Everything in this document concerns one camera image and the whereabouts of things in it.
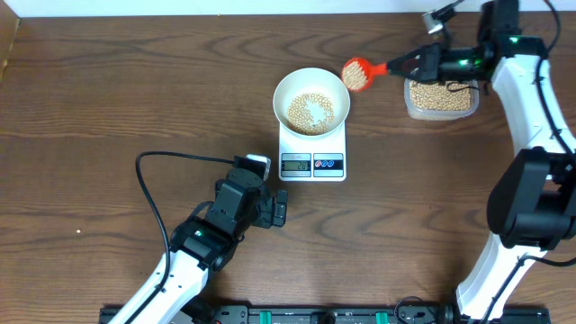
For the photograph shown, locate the white round bowl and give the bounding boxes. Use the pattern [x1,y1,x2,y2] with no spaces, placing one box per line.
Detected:
[273,67,351,137]

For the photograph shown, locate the cardboard box at left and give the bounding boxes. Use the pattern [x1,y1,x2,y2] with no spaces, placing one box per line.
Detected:
[0,0,20,78]

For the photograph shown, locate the red measuring scoop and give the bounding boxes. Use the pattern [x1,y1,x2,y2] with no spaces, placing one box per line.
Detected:
[343,58,388,93]

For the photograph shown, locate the soybeans in container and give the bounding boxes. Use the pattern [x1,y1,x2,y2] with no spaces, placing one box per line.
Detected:
[409,81,472,111]

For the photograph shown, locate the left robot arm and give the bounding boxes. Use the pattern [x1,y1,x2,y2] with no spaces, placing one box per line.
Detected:
[111,168,288,324]

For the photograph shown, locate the right camera black cable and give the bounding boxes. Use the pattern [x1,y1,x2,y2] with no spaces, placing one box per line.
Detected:
[533,0,576,158]

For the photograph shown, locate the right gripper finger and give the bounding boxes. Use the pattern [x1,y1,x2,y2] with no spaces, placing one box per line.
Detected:
[387,63,435,83]
[386,45,435,70]

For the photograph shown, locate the left camera black cable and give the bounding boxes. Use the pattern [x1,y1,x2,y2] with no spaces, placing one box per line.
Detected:
[121,150,235,324]

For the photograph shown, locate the camera black cable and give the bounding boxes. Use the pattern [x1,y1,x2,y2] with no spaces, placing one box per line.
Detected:
[533,0,576,158]
[121,150,235,324]

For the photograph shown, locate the clear plastic container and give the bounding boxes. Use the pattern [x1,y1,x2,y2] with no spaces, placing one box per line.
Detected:
[404,79,480,122]

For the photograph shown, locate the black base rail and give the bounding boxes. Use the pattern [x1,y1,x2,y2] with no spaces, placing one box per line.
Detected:
[98,304,552,324]

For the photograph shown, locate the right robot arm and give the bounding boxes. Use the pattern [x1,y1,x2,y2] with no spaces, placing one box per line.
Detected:
[386,0,575,323]

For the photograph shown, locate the soybeans in bowl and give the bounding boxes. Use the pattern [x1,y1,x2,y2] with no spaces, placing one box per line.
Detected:
[287,93,335,136]

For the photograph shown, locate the soybeans in scoop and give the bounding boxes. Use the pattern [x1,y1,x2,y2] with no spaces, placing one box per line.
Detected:
[341,61,368,91]

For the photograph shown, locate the white digital kitchen scale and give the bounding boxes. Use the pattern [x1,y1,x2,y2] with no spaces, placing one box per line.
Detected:
[278,123,347,182]

